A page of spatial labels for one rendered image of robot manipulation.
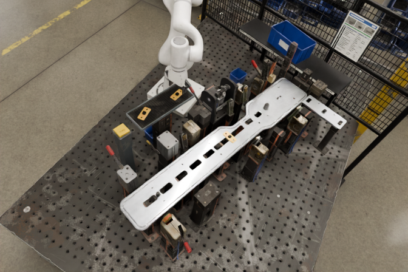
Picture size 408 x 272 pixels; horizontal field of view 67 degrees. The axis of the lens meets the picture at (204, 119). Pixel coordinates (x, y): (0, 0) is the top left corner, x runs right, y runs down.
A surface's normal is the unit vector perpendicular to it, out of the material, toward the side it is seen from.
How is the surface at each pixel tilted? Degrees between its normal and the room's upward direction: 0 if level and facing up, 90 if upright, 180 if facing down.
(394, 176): 0
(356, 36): 90
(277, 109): 0
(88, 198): 0
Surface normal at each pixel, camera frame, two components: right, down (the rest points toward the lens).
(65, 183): 0.10, -0.60
